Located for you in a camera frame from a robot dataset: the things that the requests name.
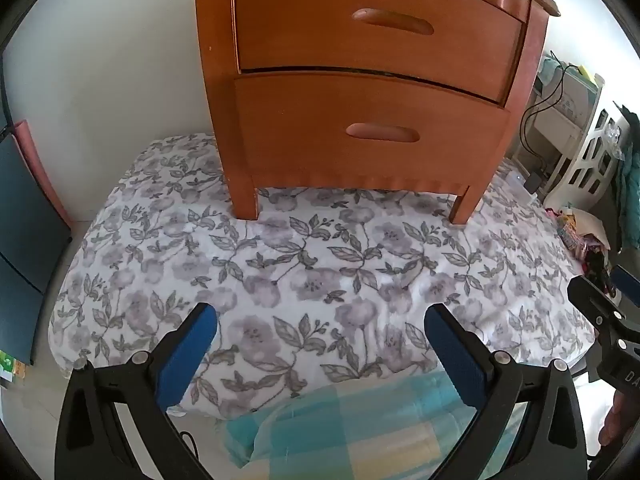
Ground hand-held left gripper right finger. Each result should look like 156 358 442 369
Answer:
424 304 586 480

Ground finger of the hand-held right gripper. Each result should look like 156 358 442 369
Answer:
567 274 628 353
612 265 640 306

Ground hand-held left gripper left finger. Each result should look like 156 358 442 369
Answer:
55 302 218 480

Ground person's right hand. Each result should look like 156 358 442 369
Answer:
600 406 629 454

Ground black tangled cloth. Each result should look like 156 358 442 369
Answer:
584 250 617 292

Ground colourful clutter pile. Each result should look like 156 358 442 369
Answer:
545 207 612 261

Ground teal garment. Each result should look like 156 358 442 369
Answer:
617 105 640 251

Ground white lattice laundry basket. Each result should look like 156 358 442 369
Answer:
550 105 631 211

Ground floral blanket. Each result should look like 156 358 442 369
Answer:
47 132 598 421

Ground checked blue blanket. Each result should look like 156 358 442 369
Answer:
222 370 531 480

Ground green cartons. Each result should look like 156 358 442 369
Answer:
0 350 27 387

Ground dark refrigerator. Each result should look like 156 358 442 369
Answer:
0 130 73 366

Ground yellow item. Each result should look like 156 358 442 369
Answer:
575 62 602 85

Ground light teal cloth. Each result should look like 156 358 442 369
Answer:
542 57 566 85

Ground pink rolled mat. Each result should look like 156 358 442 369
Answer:
12 120 73 231

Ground wooden nightstand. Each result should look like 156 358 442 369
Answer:
194 0 562 226

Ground thin black cable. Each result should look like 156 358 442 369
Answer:
177 430 202 462

